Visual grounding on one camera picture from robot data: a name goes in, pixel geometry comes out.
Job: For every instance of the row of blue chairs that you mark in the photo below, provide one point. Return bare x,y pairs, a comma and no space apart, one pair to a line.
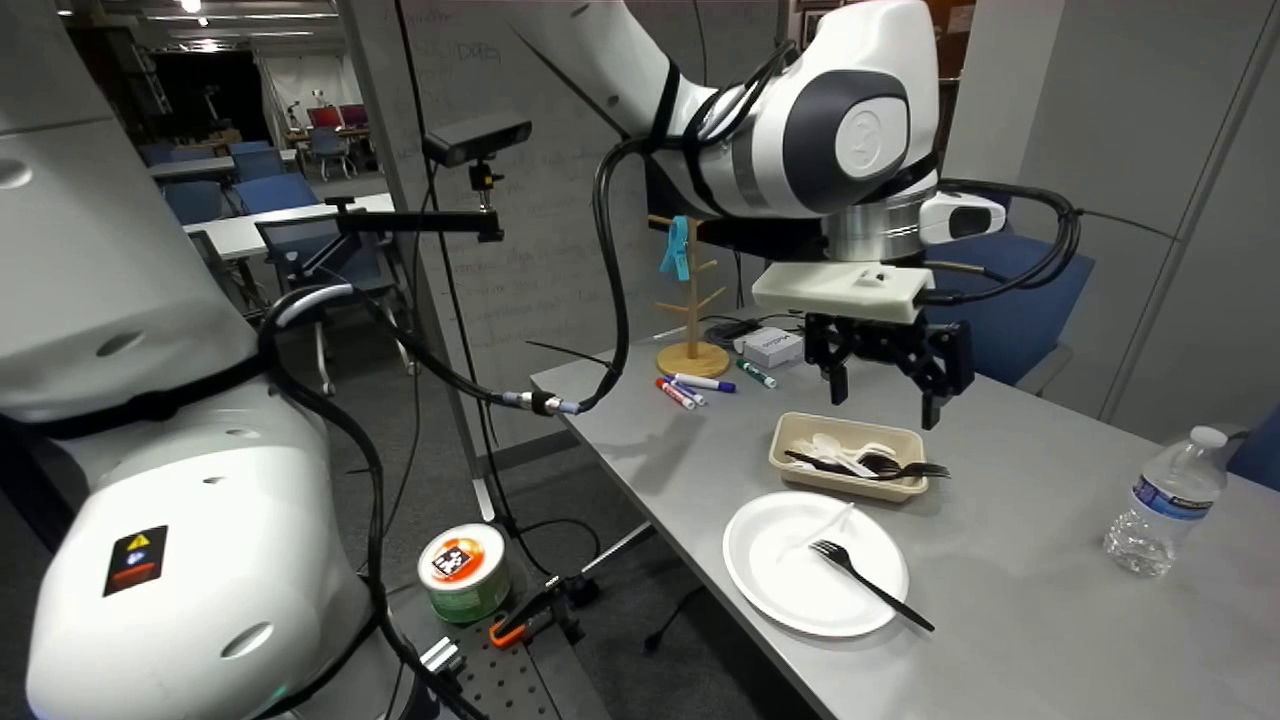
255,178

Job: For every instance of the clear water bottle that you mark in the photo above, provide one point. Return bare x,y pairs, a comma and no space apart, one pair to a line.
1165,500

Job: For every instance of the blue marker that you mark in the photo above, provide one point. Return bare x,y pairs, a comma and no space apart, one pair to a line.
692,394
705,382

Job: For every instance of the row of red chairs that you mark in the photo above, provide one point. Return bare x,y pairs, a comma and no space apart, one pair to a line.
338,115

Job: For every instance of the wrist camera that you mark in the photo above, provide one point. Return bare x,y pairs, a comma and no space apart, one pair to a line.
840,290

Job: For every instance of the blue chair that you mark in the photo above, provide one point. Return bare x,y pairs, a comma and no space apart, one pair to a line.
1260,455

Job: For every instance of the green marker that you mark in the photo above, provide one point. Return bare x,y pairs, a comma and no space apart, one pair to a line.
757,374

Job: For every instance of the orange and black clamp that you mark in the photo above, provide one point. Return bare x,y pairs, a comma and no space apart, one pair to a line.
530,620

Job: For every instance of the heap of white plastic cutlery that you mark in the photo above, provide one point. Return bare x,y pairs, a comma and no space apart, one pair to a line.
835,450

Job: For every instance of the small white box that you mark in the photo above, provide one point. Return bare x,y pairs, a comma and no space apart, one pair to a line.
772,347

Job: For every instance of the red marker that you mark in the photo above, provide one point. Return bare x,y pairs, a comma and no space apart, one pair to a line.
675,393

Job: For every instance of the green tin with white lid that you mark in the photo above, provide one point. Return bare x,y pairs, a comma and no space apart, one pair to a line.
463,575

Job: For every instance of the black plastic fork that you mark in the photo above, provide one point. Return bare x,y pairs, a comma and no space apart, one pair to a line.
870,586
915,469

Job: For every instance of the white paper plate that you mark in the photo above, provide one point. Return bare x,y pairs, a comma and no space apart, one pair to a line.
775,580

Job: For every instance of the office chair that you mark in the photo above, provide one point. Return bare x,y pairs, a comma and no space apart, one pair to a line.
300,250

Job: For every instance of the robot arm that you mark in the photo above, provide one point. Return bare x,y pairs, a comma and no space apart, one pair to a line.
200,600

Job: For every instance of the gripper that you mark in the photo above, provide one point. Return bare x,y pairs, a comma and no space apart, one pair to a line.
885,338

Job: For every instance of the white table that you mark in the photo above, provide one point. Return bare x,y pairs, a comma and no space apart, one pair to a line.
235,232

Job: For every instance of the camera on mount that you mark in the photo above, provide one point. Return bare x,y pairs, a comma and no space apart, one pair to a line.
475,138

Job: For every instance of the brown paper bowl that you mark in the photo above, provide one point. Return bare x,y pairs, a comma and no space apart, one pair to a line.
800,478

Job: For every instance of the blue armchair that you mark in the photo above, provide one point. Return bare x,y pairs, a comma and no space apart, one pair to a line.
1010,300

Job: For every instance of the white plastic fork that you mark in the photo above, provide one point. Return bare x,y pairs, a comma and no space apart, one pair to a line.
815,532

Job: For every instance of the wooden mug tree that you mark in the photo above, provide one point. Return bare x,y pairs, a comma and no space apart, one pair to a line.
692,358

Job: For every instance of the blue clothes peg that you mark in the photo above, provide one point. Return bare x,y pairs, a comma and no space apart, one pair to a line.
677,250

